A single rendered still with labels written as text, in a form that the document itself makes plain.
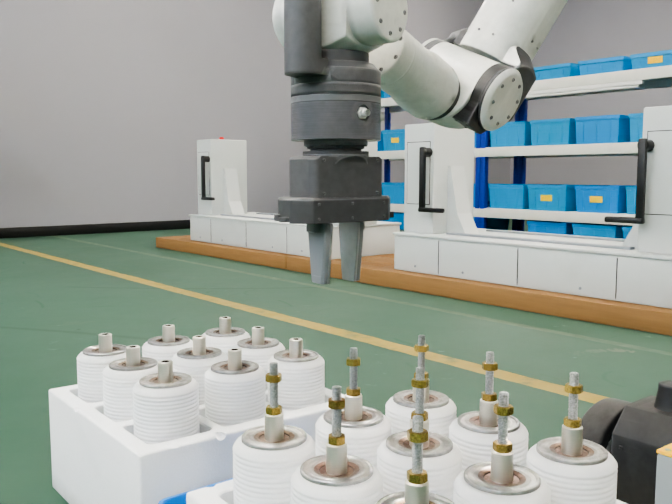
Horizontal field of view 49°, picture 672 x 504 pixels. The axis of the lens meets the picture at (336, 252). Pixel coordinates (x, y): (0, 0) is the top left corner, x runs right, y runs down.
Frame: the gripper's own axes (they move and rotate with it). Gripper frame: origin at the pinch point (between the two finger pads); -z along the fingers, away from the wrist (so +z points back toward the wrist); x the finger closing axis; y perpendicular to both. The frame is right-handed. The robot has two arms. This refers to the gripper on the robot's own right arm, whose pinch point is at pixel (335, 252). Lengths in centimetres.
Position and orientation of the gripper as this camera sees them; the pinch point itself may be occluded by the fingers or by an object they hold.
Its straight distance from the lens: 73.2
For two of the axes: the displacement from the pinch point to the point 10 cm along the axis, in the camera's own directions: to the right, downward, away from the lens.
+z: 0.0, -9.9, -1.1
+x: -8.1, 0.6, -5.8
